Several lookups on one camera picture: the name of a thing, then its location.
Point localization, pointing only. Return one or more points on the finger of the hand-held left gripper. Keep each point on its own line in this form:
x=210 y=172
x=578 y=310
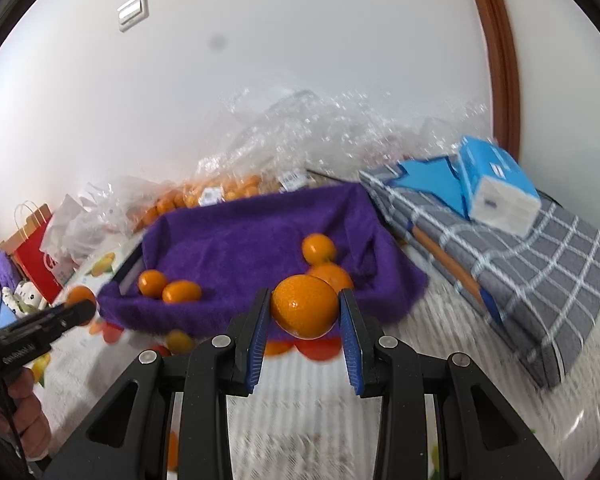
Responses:
x=72 y=314

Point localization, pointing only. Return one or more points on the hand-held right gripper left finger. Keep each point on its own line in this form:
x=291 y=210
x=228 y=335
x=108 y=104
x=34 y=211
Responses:
x=257 y=350

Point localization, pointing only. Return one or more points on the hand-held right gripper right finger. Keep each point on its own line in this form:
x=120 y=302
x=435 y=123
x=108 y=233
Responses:
x=352 y=355

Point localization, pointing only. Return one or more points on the large round orange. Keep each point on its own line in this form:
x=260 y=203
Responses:
x=305 y=307

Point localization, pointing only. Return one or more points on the beige round fruit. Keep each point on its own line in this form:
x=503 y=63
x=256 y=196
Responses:
x=180 y=341

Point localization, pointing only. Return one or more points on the oval orange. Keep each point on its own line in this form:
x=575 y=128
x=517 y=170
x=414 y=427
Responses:
x=181 y=292

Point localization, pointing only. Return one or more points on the small red apple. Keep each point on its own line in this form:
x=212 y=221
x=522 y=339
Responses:
x=161 y=349

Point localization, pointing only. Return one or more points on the person's left hand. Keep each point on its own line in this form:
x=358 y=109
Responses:
x=27 y=417

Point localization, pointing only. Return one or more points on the white dotted pillow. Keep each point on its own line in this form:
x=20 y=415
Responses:
x=24 y=296

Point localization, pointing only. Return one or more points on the red paper bag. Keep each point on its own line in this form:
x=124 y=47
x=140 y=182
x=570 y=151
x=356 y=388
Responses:
x=32 y=260

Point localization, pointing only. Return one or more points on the fruit print tablecloth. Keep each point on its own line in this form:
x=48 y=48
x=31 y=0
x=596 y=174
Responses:
x=305 y=410

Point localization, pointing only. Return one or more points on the purple fuzzy cloth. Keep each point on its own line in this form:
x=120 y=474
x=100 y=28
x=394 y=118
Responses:
x=2 y=266

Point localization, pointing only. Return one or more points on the white plastic bag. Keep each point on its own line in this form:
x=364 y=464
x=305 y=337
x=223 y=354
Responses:
x=70 y=230

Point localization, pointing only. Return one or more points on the purple towel lined tray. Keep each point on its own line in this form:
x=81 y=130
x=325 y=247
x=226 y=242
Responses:
x=250 y=240

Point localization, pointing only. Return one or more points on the clear plastic bag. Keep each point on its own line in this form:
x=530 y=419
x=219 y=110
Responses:
x=125 y=195

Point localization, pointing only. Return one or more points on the orange flat stick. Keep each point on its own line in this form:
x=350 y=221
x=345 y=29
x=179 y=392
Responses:
x=445 y=260

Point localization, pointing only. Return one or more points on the plastic bag of oranges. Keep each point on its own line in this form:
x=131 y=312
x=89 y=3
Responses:
x=200 y=195

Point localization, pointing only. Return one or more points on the grey checked cushion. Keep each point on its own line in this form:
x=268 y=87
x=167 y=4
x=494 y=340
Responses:
x=530 y=285

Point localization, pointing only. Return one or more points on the blue paper sheet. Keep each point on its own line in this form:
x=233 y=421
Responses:
x=430 y=180

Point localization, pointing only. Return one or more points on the clear crumpled plastic bags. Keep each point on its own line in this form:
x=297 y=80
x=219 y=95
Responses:
x=330 y=130

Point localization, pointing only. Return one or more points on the blue tissue pack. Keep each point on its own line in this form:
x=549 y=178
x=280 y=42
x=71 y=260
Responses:
x=495 y=175

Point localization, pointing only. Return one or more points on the white light switch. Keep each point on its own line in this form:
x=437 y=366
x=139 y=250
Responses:
x=132 y=11

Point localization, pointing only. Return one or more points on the brown wooden door frame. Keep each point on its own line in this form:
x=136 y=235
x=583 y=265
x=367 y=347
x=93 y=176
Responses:
x=497 y=60

